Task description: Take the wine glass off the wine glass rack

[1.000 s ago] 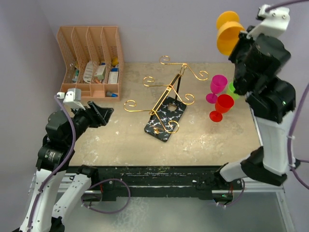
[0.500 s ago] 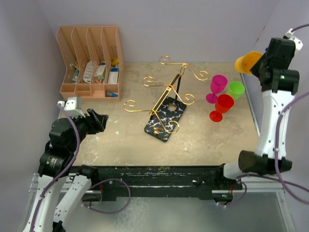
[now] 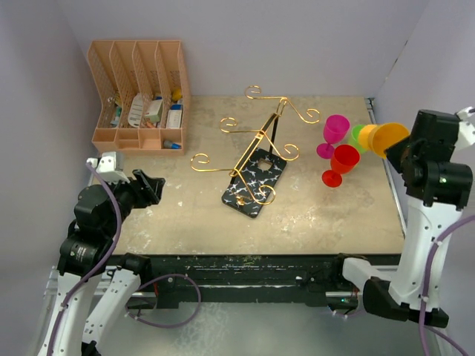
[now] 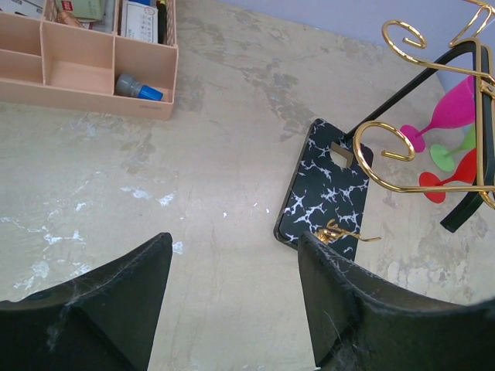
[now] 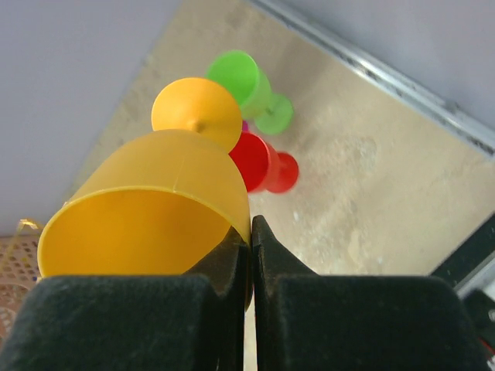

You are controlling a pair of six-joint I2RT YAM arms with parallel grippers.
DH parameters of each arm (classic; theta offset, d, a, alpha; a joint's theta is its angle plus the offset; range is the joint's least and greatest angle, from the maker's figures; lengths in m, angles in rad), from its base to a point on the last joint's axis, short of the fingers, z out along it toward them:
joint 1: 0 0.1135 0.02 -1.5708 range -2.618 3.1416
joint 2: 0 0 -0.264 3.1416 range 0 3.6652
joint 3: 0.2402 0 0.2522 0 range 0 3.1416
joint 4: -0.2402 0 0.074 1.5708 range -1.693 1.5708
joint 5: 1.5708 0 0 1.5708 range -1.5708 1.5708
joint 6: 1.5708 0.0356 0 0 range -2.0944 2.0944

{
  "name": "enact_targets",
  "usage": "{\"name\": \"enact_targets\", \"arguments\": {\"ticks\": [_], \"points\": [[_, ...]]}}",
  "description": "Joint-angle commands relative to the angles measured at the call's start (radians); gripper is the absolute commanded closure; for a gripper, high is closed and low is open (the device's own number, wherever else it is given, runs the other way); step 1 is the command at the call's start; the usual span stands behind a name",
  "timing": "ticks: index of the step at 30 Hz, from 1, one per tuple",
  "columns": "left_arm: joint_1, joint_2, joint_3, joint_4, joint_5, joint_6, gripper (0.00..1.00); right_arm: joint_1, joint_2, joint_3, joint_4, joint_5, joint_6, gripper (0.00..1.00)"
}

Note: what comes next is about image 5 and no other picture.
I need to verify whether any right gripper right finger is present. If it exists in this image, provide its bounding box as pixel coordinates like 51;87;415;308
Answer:
252;216;489;370

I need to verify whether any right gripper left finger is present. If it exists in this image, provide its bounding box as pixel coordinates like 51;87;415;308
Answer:
1;230;251;370

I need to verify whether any yellow plastic wine glass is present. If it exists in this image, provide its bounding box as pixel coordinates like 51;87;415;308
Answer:
36;77;251;312

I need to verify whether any red plastic wine glass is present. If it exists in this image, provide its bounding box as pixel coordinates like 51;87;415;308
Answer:
230;131;299;194

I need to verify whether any green plastic wine glass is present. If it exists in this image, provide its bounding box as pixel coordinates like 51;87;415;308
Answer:
206;50;294;135

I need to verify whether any peach plastic desk organizer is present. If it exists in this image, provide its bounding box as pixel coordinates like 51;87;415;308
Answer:
1;235;40;342

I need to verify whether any gold wire glass rack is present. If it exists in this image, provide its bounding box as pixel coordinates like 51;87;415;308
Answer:
1;218;44;267

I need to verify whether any aluminium table edge rail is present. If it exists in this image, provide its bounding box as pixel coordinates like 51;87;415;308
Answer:
255;1;494;157

